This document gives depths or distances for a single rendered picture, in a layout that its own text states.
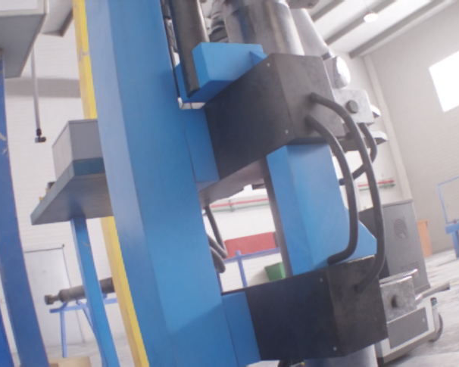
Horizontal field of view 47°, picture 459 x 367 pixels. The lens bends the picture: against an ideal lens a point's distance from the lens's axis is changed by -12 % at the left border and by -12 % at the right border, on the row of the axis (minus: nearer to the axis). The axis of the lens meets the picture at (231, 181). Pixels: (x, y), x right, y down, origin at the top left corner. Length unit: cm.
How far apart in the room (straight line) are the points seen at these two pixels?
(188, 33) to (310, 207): 53
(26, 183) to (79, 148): 1091
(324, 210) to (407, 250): 184
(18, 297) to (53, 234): 1145
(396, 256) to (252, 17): 166
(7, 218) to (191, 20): 70
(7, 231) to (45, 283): 1116
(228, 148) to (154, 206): 23
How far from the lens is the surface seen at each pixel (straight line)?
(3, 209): 109
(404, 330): 288
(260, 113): 131
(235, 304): 142
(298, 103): 125
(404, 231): 308
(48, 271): 1229
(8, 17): 110
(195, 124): 148
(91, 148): 174
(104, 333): 236
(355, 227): 120
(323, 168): 129
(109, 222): 409
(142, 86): 145
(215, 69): 137
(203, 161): 145
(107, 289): 629
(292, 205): 124
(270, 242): 475
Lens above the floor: 61
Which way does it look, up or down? 10 degrees up
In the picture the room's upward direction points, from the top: 13 degrees counter-clockwise
